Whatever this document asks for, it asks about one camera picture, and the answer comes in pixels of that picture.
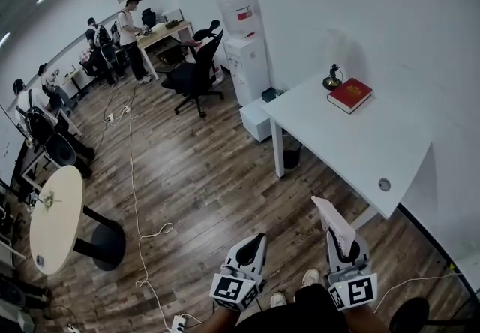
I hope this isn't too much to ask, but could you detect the person's white shoe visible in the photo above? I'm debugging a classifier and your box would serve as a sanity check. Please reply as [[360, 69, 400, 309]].
[[300, 268, 320, 290], [269, 291, 289, 309]]

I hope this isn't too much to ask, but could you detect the red hardcover book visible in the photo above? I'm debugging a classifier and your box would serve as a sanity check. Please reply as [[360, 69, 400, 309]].
[[326, 77, 374, 116]]

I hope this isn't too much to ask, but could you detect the person's right forearm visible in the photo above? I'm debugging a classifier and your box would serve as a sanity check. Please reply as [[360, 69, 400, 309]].
[[343, 304, 389, 333]]

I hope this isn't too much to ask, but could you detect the person's right white shoe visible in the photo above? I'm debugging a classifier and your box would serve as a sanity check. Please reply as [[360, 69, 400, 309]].
[[300, 268, 320, 290]]

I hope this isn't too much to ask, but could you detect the dark green box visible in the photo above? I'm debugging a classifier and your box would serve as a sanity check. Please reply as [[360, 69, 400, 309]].
[[261, 87, 281, 104]]

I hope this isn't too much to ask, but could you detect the black waste bin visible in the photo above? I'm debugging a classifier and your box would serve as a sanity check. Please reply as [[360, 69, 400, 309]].
[[283, 142, 303, 170]]

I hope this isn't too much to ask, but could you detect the person's black clothing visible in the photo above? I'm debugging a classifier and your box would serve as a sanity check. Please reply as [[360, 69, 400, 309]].
[[232, 282, 352, 333]]

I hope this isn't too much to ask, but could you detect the clear water bottle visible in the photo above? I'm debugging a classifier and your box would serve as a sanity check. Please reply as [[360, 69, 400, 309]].
[[216, 0, 263, 39]]

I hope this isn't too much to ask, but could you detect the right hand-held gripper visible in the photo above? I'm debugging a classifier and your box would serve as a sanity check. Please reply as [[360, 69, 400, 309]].
[[325, 228, 378, 312]]

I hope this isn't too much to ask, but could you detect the white shade table lamp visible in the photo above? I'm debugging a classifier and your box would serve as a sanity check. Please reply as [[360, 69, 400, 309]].
[[322, 27, 363, 92]]

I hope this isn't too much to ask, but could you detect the wooden desk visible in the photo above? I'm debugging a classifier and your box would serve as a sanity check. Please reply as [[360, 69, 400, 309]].
[[136, 19, 196, 81]]

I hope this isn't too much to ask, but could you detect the white water dispenser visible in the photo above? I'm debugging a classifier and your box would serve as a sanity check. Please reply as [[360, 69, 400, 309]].
[[223, 35, 272, 107]]

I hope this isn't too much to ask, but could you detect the black round stand base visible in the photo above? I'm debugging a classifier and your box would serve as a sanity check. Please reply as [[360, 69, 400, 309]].
[[388, 296, 470, 333]]

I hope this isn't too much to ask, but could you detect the black office chair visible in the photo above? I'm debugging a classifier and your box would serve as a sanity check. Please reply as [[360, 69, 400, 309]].
[[160, 19, 226, 119], [141, 7, 158, 29]]

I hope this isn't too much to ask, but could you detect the round beige table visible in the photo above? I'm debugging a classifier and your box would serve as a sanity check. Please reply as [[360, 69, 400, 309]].
[[28, 164, 128, 276]]

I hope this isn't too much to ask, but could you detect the long white floor cable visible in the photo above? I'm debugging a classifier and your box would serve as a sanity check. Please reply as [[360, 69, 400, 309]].
[[108, 94, 196, 329]]

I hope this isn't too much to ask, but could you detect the thin white cable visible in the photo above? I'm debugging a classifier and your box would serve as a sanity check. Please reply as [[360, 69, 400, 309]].
[[373, 271, 464, 314]]

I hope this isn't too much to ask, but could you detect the person's left white shoe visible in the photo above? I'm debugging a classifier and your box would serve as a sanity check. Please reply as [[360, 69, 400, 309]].
[[269, 291, 289, 309]]

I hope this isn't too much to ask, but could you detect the person's left forearm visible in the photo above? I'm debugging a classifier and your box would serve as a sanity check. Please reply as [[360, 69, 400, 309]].
[[200, 304, 243, 333]]

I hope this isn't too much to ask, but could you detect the white drawer cabinet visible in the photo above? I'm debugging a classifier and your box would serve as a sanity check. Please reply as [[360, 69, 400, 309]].
[[238, 100, 275, 143]]

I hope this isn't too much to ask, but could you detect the white calculator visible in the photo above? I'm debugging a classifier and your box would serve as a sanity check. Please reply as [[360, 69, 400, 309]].
[[310, 195, 357, 261]]

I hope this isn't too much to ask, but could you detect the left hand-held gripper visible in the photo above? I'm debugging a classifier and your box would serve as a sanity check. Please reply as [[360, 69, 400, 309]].
[[208, 232, 269, 312]]

